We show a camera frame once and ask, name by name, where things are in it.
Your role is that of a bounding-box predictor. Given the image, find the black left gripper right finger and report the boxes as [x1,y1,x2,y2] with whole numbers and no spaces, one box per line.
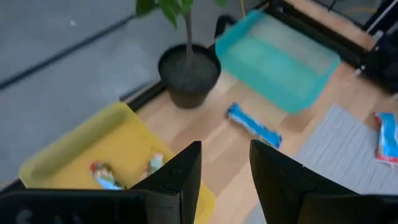
[250,139,357,224]

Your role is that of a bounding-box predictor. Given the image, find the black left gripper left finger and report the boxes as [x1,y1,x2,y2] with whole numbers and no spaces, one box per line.
[130,141,202,224]

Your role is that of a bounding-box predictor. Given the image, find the red multicolour granola bar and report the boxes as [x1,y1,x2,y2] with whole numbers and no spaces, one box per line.
[139,152,165,181]

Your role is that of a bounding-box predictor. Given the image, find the blue granola bar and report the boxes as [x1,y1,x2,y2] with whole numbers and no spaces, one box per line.
[374,111,398,166]
[226,102,283,149]

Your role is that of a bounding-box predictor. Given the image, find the snack bars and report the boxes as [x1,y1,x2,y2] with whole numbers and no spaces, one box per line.
[89,161,127,190]

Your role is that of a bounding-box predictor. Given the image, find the yellow translucent plastic bin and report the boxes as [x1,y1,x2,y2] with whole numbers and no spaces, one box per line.
[18,101,216,224]

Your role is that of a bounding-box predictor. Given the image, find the grey woven placemat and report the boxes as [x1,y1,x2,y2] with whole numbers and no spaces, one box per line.
[245,104,398,224]

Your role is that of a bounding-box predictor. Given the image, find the leafy plant in black pot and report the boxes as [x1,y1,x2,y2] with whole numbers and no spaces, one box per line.
[135,0,229,110]

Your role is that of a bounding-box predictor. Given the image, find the light green translucent plastic bin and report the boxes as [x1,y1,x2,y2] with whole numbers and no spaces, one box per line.
[215,9,341,114]

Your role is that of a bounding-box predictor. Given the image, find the black aluminium table frame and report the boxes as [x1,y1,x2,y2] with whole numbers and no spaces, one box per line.
[0,0,398,195]

